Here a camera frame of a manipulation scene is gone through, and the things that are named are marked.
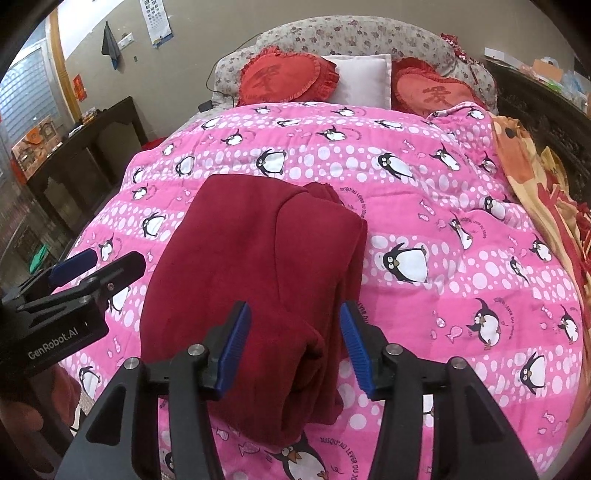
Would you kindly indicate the white pillow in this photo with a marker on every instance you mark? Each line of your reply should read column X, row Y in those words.
column 360, row 78

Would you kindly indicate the red paper wall decoration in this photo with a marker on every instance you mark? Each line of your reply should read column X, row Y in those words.
column 80, row 87

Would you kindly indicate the white wall socket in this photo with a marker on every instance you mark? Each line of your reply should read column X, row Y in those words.
column 126, row 40

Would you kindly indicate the dark carved wooden cabinet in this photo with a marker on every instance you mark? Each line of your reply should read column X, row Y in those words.
column 531, row 101

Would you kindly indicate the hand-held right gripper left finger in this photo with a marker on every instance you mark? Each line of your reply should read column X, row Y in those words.
column 233, row 346

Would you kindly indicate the dark red sweater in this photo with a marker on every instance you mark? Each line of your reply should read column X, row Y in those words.
column 221, row 258

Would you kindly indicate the dark wooden console table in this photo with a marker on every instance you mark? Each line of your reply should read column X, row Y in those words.
column 106, row 120

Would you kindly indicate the floral padded headboard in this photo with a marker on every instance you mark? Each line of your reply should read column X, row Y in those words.
column 369, row 34

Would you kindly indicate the dark hanging cloth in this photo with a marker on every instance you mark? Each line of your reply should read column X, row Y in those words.
column 111, row 46

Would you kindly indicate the window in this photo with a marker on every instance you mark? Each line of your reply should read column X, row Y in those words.
column 27, row 87

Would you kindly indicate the red heart-shaped pillow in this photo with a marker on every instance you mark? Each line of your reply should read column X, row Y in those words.
column 434, row 90
column 286, row 76

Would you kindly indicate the black charger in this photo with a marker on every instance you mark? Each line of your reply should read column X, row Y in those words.
column 205, row 106

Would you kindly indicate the wall calendar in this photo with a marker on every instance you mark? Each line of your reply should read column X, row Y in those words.
column 157, row 21

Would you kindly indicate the orange printed blanket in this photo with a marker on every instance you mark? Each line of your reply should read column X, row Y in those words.
column 531, row 161

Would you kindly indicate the pink penguin print blanket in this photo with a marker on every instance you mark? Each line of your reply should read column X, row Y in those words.
column 461, row 230

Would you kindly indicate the printed cardboard box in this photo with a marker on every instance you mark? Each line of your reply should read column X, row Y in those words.
column 37, row 143

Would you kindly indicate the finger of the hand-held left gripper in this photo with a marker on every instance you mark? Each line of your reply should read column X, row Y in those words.
column 74, row 266
column 117, row 272

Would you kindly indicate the green cloth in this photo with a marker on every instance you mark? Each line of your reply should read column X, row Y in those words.
column 39, row 258

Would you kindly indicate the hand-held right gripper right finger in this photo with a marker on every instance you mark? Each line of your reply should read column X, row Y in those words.
column 355, row 341

